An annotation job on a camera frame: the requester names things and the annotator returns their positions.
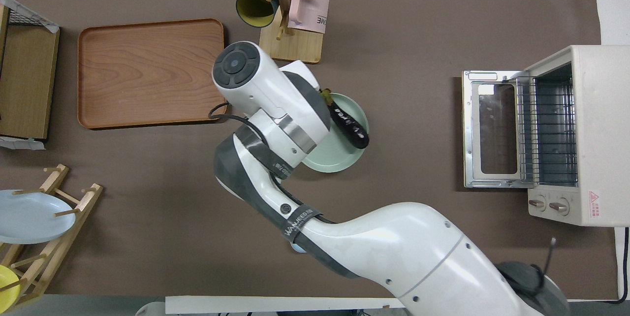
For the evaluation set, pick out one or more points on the mint green plate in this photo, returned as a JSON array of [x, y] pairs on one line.
[[339, 158]]

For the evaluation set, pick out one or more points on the dark purple eggplant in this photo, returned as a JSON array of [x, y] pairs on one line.
[[350, 126]]

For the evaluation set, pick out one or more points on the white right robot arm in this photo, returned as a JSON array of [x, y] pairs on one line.
[[393, 247]]

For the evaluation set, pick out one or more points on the silver oven knob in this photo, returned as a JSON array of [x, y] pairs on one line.
[[559, 206], [536, 203]]

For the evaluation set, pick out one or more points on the cream toaster oven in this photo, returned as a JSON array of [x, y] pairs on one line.
[[600, 134]]

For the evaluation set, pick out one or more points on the wooden mug tree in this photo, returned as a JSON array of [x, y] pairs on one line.
[[295, 47]]

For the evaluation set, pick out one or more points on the pink mug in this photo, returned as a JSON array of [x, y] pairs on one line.
[[307, 11]]

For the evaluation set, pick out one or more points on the brown table mat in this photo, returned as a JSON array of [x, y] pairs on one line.
[[418, 35]]

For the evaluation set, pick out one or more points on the brown wooden tray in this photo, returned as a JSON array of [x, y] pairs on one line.
[[147, 75]]

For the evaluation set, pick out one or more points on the wooden plate rack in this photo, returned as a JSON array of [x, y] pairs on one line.
[[74, 207]]

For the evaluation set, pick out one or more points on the light blue plate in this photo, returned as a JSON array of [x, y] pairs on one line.
[[29, 217]]

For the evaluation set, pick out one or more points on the white checked cloth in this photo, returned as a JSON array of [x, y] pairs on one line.
[[29, 13]]

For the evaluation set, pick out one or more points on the yellow plate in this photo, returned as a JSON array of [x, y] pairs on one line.
[[7, 289]]

